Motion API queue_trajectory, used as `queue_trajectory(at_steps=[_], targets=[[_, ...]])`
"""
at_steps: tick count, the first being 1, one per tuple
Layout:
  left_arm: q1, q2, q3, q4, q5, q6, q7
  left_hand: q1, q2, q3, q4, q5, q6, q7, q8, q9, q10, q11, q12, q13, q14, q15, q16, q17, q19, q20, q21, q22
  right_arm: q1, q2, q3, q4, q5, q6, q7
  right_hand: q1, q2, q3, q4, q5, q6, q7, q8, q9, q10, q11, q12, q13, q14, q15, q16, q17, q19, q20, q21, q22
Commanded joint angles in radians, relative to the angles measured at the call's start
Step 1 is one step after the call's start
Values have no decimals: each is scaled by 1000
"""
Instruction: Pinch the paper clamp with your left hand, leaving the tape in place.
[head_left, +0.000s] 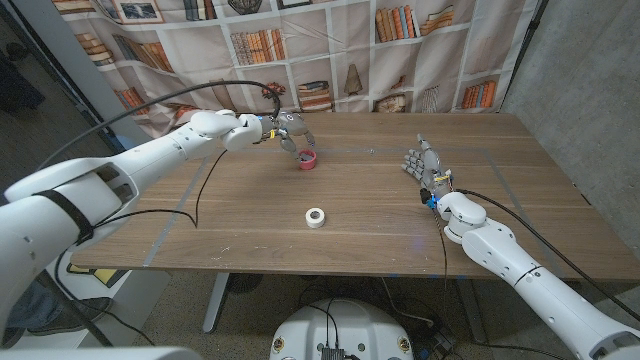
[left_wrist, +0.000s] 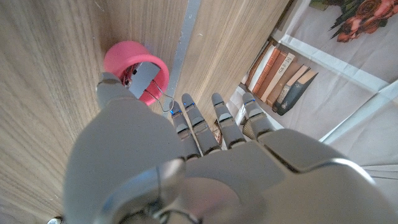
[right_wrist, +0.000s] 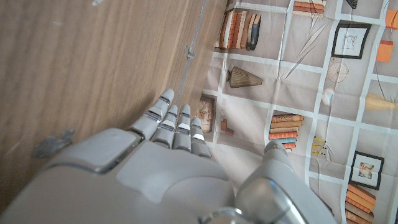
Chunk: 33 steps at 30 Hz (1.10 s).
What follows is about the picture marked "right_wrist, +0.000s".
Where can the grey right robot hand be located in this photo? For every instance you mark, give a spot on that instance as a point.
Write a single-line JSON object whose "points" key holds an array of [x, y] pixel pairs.
{"points": [[155, 180]]}

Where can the printed bookshelf backdrop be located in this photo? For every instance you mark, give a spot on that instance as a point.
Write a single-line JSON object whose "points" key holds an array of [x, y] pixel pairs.
{"points": [[295, 87]]}

